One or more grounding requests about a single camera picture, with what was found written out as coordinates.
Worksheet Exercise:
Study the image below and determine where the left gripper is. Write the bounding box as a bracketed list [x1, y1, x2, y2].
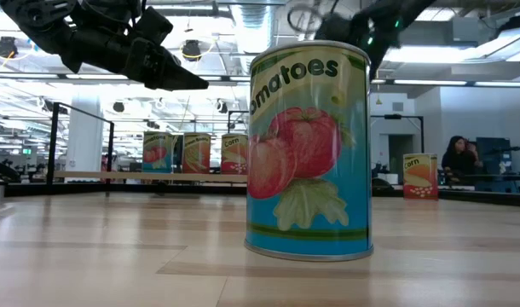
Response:
[61, 25, 211, 92]

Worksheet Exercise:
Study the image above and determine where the tomatoes can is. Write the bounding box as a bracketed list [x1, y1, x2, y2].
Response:
[142, 130, 175, 174]
[244, 40, 375, 263]

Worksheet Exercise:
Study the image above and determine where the green beans can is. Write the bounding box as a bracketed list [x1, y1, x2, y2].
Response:
[182, 132, 211, 175]

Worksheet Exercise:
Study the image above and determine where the corn can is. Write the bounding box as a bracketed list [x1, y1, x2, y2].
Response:
[221, 133, 249, 176]
[402, 153, 439, 200]

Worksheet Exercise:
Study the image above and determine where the black office chair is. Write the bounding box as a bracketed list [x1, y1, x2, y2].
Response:
[371, 177, 396, 191]

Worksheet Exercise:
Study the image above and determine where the person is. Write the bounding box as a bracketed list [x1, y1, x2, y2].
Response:
[440, 135, 485, 182]

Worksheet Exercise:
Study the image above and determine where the blue partition panel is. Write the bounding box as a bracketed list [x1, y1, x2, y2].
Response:
[475, 136, 513, 193]

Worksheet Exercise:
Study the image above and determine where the black overhead camera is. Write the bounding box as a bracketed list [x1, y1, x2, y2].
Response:
[182, 38, 203, 61]

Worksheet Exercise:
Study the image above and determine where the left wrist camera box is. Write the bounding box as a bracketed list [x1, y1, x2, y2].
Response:
[133, 5, 175, 47]

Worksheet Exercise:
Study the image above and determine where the yellow cable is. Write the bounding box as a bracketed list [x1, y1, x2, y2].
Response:
[176, 36, 218, 69]

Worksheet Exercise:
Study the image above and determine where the black background rig frame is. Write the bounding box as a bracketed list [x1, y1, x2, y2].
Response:
[227, 109, 251, 134]
[370, 113, 425, 154]

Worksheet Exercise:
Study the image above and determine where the silver ventilation duct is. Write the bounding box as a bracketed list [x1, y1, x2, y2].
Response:
[232, 0, 282, 76]

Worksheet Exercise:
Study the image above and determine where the wooden shelf with black frame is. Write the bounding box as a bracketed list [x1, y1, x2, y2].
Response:
[46, 101, 249, 198]

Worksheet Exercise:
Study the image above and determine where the black aluminium rig frame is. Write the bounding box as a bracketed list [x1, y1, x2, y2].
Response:
[0, 181, 520, 209]

